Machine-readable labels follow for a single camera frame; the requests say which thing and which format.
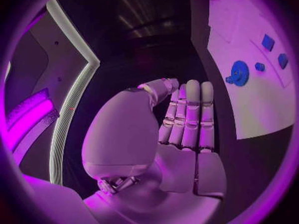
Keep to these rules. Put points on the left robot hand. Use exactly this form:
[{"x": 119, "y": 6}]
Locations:
[{"x": 144, "y": 168}]

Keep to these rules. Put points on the white task board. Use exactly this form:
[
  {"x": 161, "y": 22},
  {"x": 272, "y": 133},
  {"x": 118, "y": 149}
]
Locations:
[{"x": 252, "y": 106}]

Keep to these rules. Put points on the blue block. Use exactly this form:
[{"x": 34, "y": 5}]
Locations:
[
  {"x": 282, "y": 60},
  {"x": 268, "y": 42}
]

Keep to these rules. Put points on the blue gear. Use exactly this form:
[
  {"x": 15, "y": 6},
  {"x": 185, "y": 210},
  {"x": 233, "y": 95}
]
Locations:
[{"x": 240, "y": 74}]

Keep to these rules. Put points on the blue peg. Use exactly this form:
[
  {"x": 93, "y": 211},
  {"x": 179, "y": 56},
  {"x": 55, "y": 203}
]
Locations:
[{"x": 259, "y": 66}]

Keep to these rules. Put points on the glowing light bar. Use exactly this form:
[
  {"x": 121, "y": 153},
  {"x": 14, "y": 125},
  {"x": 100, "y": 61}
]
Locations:
[{"x": 28, "y": 113}]

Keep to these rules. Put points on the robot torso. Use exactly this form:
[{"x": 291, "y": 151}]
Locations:
[{"x": 60, "y": 59}]

